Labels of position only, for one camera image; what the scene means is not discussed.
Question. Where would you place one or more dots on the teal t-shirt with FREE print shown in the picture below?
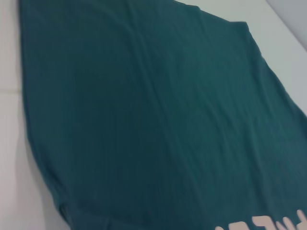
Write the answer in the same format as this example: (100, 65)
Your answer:
(144, 119)

